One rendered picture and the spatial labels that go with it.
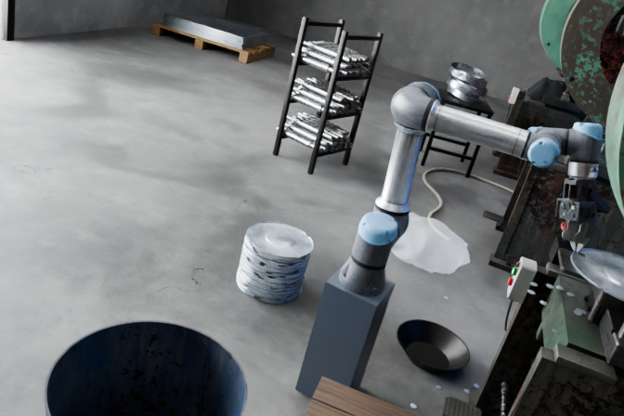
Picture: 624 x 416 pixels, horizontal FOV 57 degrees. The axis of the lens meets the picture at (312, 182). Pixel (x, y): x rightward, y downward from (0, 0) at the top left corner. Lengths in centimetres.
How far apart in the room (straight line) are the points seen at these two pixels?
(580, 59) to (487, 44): 533
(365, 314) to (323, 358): 25
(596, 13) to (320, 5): 606
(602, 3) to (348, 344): 187
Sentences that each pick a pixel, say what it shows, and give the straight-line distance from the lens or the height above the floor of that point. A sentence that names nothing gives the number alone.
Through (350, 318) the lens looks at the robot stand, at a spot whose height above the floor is 37.
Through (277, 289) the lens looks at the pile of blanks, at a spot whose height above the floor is 7.
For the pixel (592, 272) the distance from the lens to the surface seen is 174.
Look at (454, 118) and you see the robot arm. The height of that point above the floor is 106.
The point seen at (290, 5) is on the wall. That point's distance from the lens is 877.
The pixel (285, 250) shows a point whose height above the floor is 23.
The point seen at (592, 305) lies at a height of 69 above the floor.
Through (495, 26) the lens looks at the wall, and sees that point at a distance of 821.
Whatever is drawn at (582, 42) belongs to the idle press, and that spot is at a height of 127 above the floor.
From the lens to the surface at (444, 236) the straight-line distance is 307.
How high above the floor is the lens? 142
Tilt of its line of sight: 23 degrees down
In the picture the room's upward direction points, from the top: 14 degrees clockwise
